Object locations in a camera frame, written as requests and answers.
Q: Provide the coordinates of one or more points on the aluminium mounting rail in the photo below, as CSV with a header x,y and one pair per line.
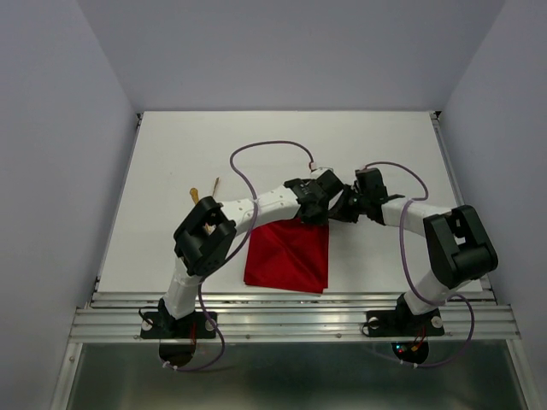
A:
x,y
289,318

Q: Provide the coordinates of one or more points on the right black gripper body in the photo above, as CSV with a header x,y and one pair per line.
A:
x,y
349,204

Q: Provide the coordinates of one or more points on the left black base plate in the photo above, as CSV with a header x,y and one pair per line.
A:
x,y
158,325

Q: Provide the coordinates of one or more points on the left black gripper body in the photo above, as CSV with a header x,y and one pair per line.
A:
x,y
319,216

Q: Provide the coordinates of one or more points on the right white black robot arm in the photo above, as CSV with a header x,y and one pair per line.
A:
x,y
458,247

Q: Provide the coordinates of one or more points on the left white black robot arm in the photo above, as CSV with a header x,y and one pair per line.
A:
x,y
203,242

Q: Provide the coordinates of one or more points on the gold knife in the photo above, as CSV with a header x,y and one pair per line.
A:
x,y
194,195

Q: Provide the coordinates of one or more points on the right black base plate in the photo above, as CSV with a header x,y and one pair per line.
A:
x,y
390,323

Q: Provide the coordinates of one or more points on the red cloth napkin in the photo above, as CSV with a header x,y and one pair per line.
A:
x,y
288,255

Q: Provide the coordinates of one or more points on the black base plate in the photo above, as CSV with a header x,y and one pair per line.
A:
x,y
158,325
390,323

